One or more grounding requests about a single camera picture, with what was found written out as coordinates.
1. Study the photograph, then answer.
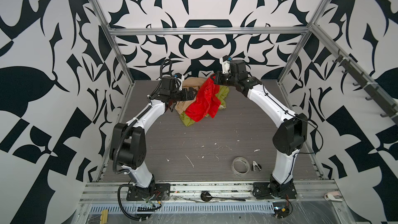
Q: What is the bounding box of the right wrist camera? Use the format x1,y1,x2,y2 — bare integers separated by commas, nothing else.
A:
220,56,232,74

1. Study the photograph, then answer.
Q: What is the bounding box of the green cloth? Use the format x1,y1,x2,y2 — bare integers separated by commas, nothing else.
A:
175,86,230,127

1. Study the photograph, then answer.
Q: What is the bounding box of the black round knob tool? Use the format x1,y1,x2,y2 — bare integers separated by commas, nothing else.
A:
200,191,246,202

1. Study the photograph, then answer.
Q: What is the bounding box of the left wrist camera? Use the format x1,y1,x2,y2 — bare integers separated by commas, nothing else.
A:
174,73,184,91

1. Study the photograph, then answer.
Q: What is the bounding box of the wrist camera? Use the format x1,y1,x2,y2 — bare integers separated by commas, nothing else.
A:
174,73,184,91
220,56,232,74

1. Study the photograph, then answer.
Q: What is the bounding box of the red cloth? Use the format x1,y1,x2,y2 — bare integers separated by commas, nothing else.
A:
185,77,221,122

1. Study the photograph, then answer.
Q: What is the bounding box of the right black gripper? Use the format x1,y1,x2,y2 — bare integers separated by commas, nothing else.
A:
210,71,239,89

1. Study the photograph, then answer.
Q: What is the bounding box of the yellow tag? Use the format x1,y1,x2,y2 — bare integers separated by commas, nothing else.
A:
99,209,109,224

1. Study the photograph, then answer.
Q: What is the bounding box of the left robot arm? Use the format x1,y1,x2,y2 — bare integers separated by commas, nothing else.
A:
109,74,197,192

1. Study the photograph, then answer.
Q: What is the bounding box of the small black clip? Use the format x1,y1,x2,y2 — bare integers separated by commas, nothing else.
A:
251,161,262,172

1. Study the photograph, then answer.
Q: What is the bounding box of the clear tape roll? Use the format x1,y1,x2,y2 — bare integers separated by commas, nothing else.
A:
231,157,251,177

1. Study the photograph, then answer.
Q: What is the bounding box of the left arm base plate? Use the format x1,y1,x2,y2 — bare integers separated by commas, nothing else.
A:
126,183,171,201

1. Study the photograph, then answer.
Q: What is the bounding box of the black corrugated cable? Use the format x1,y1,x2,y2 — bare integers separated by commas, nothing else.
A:
116,183,156,222

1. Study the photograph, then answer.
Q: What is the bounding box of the white tape piece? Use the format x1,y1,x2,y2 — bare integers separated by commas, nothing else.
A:
324,191,343,202

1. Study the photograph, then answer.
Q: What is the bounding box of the beige cloth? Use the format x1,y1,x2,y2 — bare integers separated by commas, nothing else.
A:
175,77,207,115

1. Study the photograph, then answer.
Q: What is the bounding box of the black hook rack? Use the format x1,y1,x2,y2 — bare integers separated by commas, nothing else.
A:
332,49,398,125

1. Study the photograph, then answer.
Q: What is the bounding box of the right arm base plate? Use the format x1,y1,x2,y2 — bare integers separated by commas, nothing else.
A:
252,182,297,200

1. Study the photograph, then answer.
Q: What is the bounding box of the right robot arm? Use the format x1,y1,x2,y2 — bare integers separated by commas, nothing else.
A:
211,56,308,195

